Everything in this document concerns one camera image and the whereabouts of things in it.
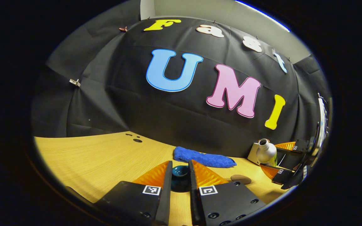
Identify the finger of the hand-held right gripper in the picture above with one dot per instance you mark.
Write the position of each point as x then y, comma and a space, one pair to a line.
283, 175
286, 146

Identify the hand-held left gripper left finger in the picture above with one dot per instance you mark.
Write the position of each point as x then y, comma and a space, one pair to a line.
167, 194

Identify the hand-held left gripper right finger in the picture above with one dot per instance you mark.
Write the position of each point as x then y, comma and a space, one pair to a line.
194, 201

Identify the silver green water bottle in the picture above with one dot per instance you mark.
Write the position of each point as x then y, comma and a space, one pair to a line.
266, 153

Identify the teal teacup lid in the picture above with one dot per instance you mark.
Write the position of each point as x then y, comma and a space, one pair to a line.
181, 174

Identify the brown round coaster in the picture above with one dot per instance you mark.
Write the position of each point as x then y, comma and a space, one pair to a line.
240, 179

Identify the white toaster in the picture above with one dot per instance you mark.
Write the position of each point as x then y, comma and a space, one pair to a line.
252, 155

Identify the blue towel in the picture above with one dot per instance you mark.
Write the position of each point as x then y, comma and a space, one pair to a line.
203, 157

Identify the black backdrop cloth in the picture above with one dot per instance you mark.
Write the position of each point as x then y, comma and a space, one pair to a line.
168, 116

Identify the silver metal clip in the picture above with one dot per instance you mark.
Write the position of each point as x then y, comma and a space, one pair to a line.
74, 83

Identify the red metal clip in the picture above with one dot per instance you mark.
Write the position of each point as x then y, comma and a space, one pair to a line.
123, 29

